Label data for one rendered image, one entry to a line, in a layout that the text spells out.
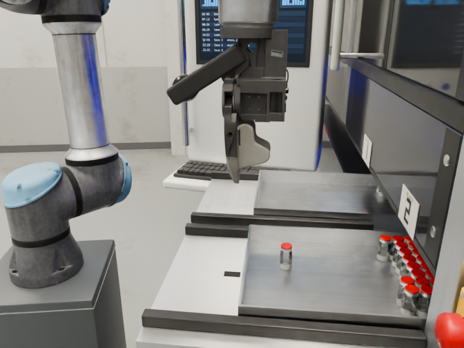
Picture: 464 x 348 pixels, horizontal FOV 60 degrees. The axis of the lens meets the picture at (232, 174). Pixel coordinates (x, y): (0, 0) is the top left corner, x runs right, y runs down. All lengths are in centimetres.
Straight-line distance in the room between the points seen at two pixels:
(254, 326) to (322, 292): 16
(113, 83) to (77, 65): 367
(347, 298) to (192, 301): 25
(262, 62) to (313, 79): 89
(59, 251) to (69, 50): 41
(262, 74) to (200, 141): 104
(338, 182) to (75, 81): 72
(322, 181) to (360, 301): 52
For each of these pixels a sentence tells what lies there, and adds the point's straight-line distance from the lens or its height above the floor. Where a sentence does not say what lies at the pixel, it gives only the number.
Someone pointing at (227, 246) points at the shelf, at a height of 88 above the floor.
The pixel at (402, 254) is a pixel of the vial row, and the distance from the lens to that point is 78.
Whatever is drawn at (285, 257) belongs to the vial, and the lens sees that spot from 75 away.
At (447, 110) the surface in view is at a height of 120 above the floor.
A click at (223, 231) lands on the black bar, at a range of 86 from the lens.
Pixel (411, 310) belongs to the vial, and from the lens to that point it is 70.
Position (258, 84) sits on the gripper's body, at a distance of 52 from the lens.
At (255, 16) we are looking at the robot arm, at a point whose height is 131.
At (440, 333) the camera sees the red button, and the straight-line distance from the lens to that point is 50.
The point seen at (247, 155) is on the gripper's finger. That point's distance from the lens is 55.
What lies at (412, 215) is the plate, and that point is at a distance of 69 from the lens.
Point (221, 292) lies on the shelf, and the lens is 71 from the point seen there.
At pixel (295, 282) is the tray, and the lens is 73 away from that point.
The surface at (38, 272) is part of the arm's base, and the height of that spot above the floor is 82.
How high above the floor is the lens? 130
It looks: 20 degrees down
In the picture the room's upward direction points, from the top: straight up
